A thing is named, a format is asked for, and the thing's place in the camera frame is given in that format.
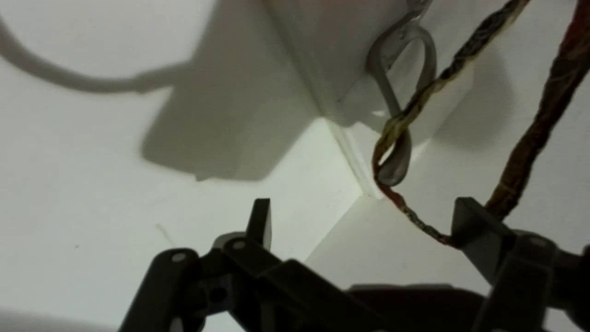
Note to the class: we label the white hook rail board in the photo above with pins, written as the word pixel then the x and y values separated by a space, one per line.
pixel 332 61

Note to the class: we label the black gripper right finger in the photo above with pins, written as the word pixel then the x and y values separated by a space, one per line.
pixel 528 283

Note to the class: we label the silver coat hook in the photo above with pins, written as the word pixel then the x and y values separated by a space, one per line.
pixel 393 174

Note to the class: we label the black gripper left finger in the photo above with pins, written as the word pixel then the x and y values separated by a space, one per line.
pixel 246 288

